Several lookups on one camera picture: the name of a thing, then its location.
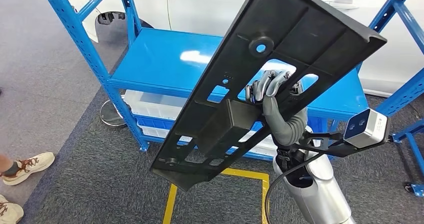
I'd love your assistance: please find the black post silver base stanchion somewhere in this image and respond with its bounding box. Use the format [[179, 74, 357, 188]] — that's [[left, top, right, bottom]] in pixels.
[[99, 98, 128, 128]]

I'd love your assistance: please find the person's shoe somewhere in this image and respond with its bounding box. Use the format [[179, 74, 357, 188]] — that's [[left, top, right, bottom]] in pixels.
[[0, 194, 25, 224], [1, 152, 56, 186]]

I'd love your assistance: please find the person's leg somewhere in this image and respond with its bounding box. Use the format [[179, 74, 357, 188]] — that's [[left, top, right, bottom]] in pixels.
[[0, 154, 16, 177]]

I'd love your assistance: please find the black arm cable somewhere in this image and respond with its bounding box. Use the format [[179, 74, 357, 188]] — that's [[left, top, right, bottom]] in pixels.
[[264, 151, 329, 224]]

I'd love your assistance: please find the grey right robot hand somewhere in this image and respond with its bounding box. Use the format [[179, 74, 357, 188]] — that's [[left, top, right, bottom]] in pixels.
[[245, 69, 304, 132]]

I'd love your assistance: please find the white car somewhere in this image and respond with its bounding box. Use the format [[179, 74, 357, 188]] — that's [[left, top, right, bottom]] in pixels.
[[66, 0, 424, 98]]

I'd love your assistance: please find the black plastic frame part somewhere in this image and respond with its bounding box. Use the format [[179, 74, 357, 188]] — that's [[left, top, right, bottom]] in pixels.
[[149, 0, 388, 193]]

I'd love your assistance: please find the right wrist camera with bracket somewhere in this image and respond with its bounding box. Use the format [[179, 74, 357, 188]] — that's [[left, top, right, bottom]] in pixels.
[[298, 108, 390, 159]]

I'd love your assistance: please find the white car door handle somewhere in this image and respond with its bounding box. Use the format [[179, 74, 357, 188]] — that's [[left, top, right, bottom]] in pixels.
[[326, 0, 359, 9]]

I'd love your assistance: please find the blue metal shelf rack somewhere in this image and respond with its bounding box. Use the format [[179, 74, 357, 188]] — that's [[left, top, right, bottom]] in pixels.
[[38, 0, 424, 199]]

